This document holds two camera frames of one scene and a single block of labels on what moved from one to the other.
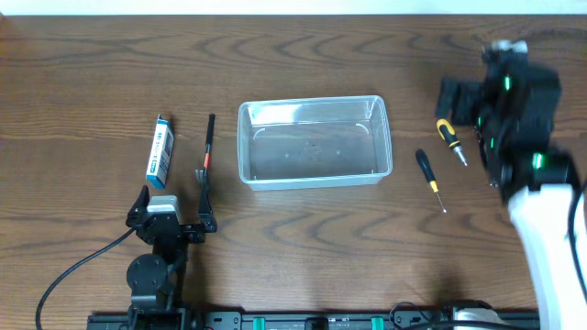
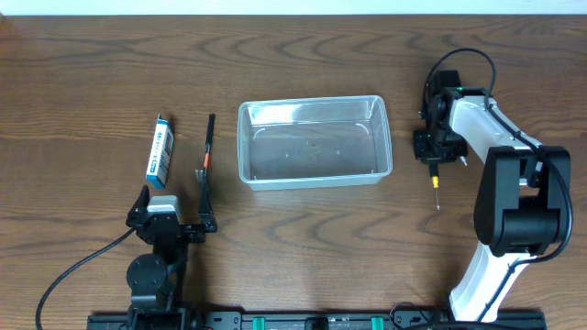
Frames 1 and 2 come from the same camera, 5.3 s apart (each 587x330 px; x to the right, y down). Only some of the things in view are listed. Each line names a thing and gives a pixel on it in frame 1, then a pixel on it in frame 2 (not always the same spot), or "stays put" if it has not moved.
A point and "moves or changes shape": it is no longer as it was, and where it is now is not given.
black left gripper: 197,236 stays put
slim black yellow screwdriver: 426,164 moves or changes shape
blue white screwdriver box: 160,154 stays put
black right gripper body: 471,104 → 438,146
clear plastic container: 318,142 stays put
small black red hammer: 204,203 stays put
